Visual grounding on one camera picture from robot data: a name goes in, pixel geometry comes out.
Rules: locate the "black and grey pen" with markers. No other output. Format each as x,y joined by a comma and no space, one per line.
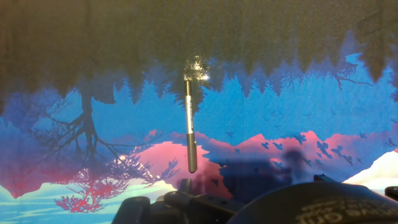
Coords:
189,124

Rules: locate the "printed landscape cloth mat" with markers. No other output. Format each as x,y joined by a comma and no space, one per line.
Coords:
280,102

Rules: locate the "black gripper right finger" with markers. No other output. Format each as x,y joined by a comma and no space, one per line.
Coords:
321,178

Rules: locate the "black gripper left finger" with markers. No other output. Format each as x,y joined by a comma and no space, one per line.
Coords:
199,208

